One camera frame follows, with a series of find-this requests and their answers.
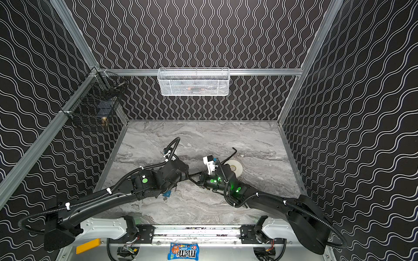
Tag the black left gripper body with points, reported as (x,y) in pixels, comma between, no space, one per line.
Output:
(182,166)

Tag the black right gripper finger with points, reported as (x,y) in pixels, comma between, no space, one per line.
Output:
(193,180)
(194,173)

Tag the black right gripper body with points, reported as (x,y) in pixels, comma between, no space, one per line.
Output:
(205,180)

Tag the blue padlock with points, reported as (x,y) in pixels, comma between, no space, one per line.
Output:
(167,194)

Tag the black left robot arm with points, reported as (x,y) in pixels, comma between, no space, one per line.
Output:
(61,224)

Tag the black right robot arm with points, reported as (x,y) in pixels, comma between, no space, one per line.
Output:
(309,224)

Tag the white tape roll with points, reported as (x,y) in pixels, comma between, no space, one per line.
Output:
(235,167)

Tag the blue candy bag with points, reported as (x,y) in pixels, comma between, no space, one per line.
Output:
(183,251)

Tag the brass object in basket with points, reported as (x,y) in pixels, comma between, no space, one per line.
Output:
(104,121)

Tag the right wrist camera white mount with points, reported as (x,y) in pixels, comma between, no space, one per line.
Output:
(211,164)

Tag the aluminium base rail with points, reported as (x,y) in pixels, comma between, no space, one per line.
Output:
(214,235)

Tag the white wire mesh basket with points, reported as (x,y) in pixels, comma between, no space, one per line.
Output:
(194,81)

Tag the black wire basket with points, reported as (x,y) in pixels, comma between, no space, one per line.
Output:
(101,98)

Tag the aluminium corner frame post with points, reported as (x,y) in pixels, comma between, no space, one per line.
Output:
(73,29)

